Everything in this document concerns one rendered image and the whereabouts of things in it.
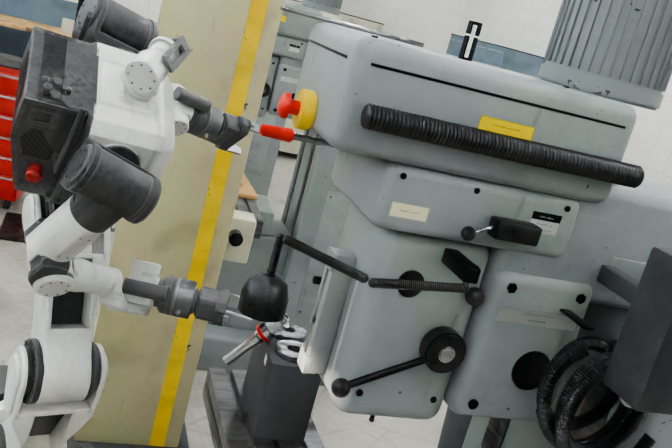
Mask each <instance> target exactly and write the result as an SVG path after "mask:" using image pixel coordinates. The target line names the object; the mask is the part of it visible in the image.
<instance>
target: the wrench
mask: <svg viewBox="0 0 672 448"><path fill-rule="evenodd" d="M280 9H281V10H283V11H287V12H291V13H294V14H298V15H301V16H305V17H309V18H313V19H317V20H320V21H324V22H328V23H332V24H336V25H340V26H344V27H347V28H351V29H355V30H359V31H363V32H366V33H370V34H374V35H378V36H382V37H385V38H389V39H393V40H397V41H400V42H404V43H408V44H411V45H415V46H419V47H423V46H424V43H421V42H417V41H415V40H411V39H407V38H403V37H399V36H396V35H392V34H388V33H384V32H381V31H377V30H373V29H372V28H371V29H370V28H366V27H362V26H358V25H355V24H351V23H347V22H343V21H340V20H336V19H332V18H328V17H325V16H321V15H317V14H313V13H309V12H306V11H302V10H298V9H294V8H290V7H286V6H283V5H281V6H280Z"/></svg>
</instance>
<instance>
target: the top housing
mask: <svg viewBox="0 0 672 448"><path fill-rule="evenodd" d="M302 89H307V90H312V91H315V92H316V94H317V110H316V115H315V118H314V121H313V124H312V125H311V128H312V129H313V130H314V131H315V132H316V133H318V134H319V135H320V136H321V137H322V138H323V139H324V140H326V141H327V142H328V143H329V144H330V145H331V146H332V147H334V148H335V149H337V150H340V151H344V152H349V153H354V154H359V155H364V156H368V157H373V158H378V159H383V160H388V161H393V162H398V163H402V164H407V165H412V166H417V167H422V168H427V169H431V170H436V171H441V172H446V173H451V174H456V175H460V176H465V177H470V178H475V179H480V180H485V181H490V182H494V183H499V184H504V185H509V186H514V187H519V188H523V189H528V190H533V191H538V192H543V193H548V194H552V195H557V196H562V197H567V198H572V199H577V200H581V201H586V202H591V203H600V202H603V201H605V200H606V199H607V198H608V197H609V195H610V193H611V190H612V187H613V183H609V182H604V181H600V180H595V179H590V178H586V177H581V176H576V175H573V174H568V173H563V172H559V171H554V170H549V169H545V168H542V167H541V168H540V167H535V166H531V165H528V164H522V163H517V162H514V161H510V160H509V161H508V160H503V159H499V158H495V157H492V156H491V157H490V156H488V155H487V156H485V155H481V154H477V153H473V152H467V151H462V150H458V149H455V148H451V147H447V146H446V147H444V146H443V145H442V146H440V145H439V144H438V145H436V144H432V143H428V142H424V141H419V140H418V141H417V140H412V139H408V138H404V137H400V136H396V135H392V134H388V133H386V134H385V133H383V132H382V133H380V132H379V131H378V132H376V131H375V130H374V131H372V130H371V129H370V130H368V129H367V128H366V129H363V127H362V126H361V114H362V111H363V108H364V107H365V106H366V105H367V104H369V103H371V105H373V104H375V105H376V106H377V105H379V106H380V107H381V106H383V107H384V108H385V107H387V108H388V109H389V108H391V109H392V110H393V109H396V111H397V110H400V111H404V112H408V113H412V114H416V115H420V116H421V115H422V116H427V117H431V118H432V119H433V118H435V119H439V120H443V121H447V122H451V123H455V124H459V125H460V124H461V125H463V126H464V125H466V126H470V127H474V128H478V129H482V130H486V131H489V132H490V131H492V132H496V133H500V134H504V135H508V136H511V137H512V136H513V137H518V138H522V139H525V140H529V141H534V142H539V143H543V144H547V145H551V146H557V147H560V148H564V149H569V150H574V151H578V152H582V153H586V154H591V155H595V156H599V157H604V158H608V159H612V160H617V161H621V162H622V159H623V156H624V153H625V150H626V148H627V145H628V142H629V139H630V136H631V134H632V131H633V128H634V125H635V122H636V112H635V110H634V109H633V108H632V107H631V106H630V105H628V104H626V103H622V102H619V101H615V100H611V99H608V98H604V97H600V96H597V95H593V94H589V93H586V92H582V91H579V90H575V89H572V88H570V87H568V86H561V85H558V84H554V83H551V82H547V81H544V80H541V79H540V78H537V77H533V76H529V75H526V74H522V73H518V72H514V71H510V70H507V69H503V68H499V67H495V66H491V65H488V64H484V63H480V62H476V61H473V60H472V62H471V61H467V60H463V59H460V58H458V57H457V56H454V55H450V54H446V53H442V52H438V51H435V50H431V49H427V48H423V47H419V46H415V45H411V44H408V43H404V42H400V41H397V40H393V39H389V38H385V37H382V36H378V35H374V34H370V33H366V32H363V31H359V30H355V29H351V28H347V27H344V26H340V25H336V24H332V23H328V22H321V23H318V24H316V25H315V26H314V27H313V28H312V31H311V33H310V37H309V41H308V45H307V49H306V53H305V57H304V61H303V65H302V69H301V73H300V77H299V81H298V85H297V89H296V93H295V97H294V100H296V97H297V95H298V93H299V92H300V90H302Z"/></svg>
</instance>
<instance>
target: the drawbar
mask: <svg viewBox="0 0 672 448"><path fill-rule="evenodd" d="M473 25H477V29H476V32H475V36H479V35H480V32H481V28H482V25H483V24H482V23H479V22H475V21H471V20H469V23H468V26H467V29H466V33H468V34H471V32H472V28H473ZM469 38H470V36H467V35H465V36H464V40H463V43H462V46H461V50H460V53H459V56H458V58H460V59H463V60H467V61H471V62H472V58H473V55H474V52H475V48H476V45H477V42H478V38H475V37H474V39H473V42H472V46H471V49H470V52H469V56H468V58H467V57H464V55H465V52H466V49H467V45H468V42H469Z"/></svg>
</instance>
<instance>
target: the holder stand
mask: <svg viewBox="0 0 672 448"><path fill-rule="evenodd" d="M288 324H289V327H288V328H287V329H286V330H284V331H283V332H282V333H280V334H279V335H278V336H276V337H275V338H274V339H272V340H271V341H270V342H265V341H264V342H262V343H260V344H259V345H257V346H255V347H253V349H252V353H251V357H250V361H249V365H248V369H247V373H246V376H245V380H244V384H243V391H244V396H245V401H246V406H247V411H248V416H249V422H250V427H251V432H252V437H253V438H262V439H271V440H280V441H289V442H298V443H303V441H304V438H305V434H306V431H307V427H308V423H309V420H310V416H311V413H312V409H313V406H314V402H315V399H316V395H317V392H318V388H319V384H320V381H321V377H320V375H319V374H312V373H302V371H301V369H300V367H299V365H298V363H297V359H298V356H299V352H300V348H301V346H303V345H304V342H305V338H306V334H307V329H306V328H305V327H300V326H298V325H296V324H294V323H290V322H288Z"/></svg>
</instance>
